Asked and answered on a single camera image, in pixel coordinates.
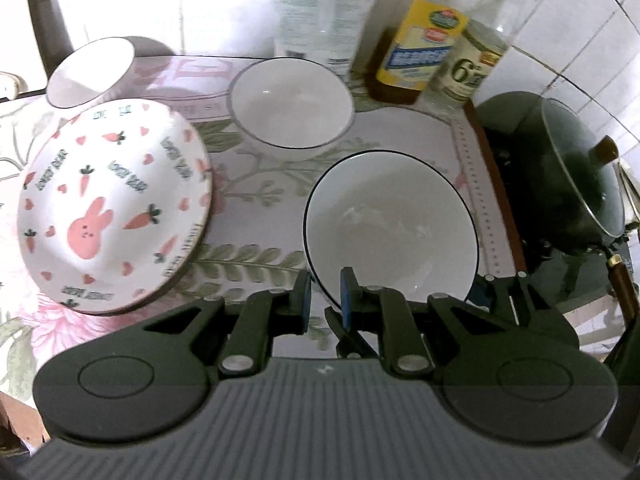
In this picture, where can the vinegar bottle with yellow cap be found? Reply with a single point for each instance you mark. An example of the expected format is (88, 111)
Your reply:
(465, 70)

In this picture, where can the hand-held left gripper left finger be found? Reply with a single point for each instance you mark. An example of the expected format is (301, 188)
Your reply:
(305, 305)

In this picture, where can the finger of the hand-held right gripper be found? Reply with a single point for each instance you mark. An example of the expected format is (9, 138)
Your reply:
(500, 295)

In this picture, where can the bunny print bowl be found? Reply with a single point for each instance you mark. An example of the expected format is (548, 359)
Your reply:
(100, 200)

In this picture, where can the oil bottle with brown cap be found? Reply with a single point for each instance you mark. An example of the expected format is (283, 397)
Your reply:
(415, 50)

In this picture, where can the clear white packet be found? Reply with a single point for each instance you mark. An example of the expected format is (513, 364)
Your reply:
(350, 20)

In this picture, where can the white bowl with dark rim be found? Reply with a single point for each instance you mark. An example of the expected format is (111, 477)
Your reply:
(85, 75)
(290, 105)
(390, 220)

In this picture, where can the floral tablecloth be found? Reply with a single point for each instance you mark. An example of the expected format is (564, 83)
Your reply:
(260, 210)

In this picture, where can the glass pot lid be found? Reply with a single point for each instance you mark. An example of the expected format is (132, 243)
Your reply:
(585, 180)

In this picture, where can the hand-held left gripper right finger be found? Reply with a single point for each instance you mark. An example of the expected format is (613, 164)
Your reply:
(346, 300)

